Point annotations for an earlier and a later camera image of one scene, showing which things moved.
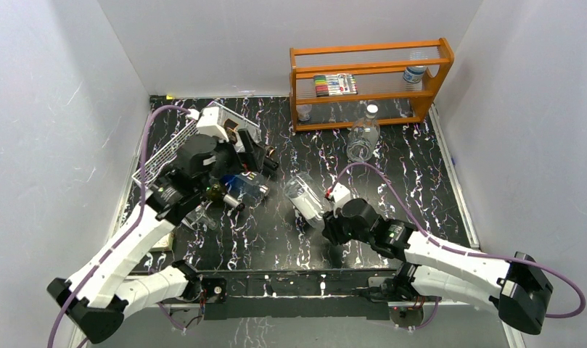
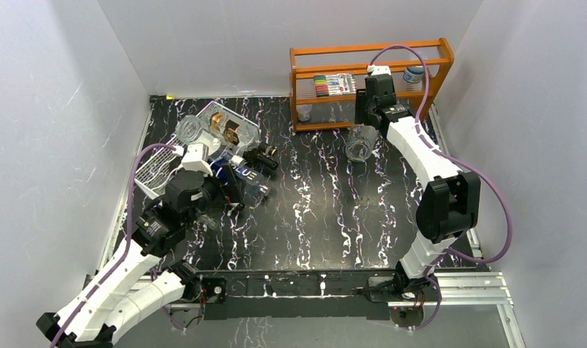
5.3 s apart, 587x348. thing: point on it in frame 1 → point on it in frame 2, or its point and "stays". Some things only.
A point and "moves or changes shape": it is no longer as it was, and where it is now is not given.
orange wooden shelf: [354, 85] stays
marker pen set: [335, 85] stays
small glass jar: [303, 112] stays
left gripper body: [247, 156] → [230, 191]
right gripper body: [339, 230] → [362, 108]
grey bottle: [243, 123] stays
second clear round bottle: [364, 135] stays
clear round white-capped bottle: [308, 198] moves or changes shape
